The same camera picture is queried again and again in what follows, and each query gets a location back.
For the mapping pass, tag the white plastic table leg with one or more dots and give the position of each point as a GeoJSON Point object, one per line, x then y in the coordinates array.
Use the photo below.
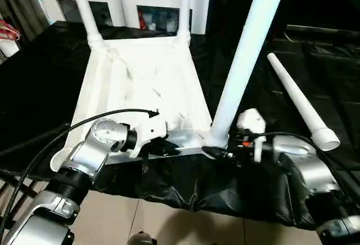
{"type": "Point", "coordinates": [298, 95]}
{"type": "Point", "coordinates": [184, 8]}
{"type": "Point", "coordinates": [247, 48]}
{"type": "Point", "coordinates": [87, 11]}

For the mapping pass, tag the white plastic table top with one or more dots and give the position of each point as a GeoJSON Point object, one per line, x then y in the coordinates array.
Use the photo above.
{"type": "Point", "coordinates": [140, 67]}

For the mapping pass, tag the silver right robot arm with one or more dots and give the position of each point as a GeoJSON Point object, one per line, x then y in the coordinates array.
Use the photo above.
{"type": "Point", "coordinates": [312, 169]}

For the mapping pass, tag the black mat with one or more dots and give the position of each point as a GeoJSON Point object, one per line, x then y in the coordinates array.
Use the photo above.
{"type": "Point", "coordinates": [182, 183]}

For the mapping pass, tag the red bottle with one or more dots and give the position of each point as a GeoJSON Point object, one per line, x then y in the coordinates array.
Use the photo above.
{"type": "Point", "coordinates": [144, 22]}

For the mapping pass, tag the black metal bar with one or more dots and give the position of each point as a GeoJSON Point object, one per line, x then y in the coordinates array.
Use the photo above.
{"type": "Point", "coordinates": [323, 29]}

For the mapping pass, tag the grey curtain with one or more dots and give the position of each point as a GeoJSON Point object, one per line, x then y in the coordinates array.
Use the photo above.
{"type": "Point", "coordinates": [19, 2]}

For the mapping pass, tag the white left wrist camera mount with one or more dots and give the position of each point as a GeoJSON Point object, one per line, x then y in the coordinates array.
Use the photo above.
{"type": "Point", "coordinates": [149, 131]}

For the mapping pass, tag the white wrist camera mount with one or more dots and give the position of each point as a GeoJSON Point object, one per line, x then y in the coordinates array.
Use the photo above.
{"type": "Point", "coordinates": [251, 119]}
{"type": "Point", "coordinates": [149, 131]}

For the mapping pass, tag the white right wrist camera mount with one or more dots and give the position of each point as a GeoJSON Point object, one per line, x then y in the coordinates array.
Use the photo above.
{"type": "Point", "coordinates": [251, 119]}

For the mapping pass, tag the black folding frame bar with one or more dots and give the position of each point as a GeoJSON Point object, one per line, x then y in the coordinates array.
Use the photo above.
{"type": "Point", "coordinates": [17, 188]}

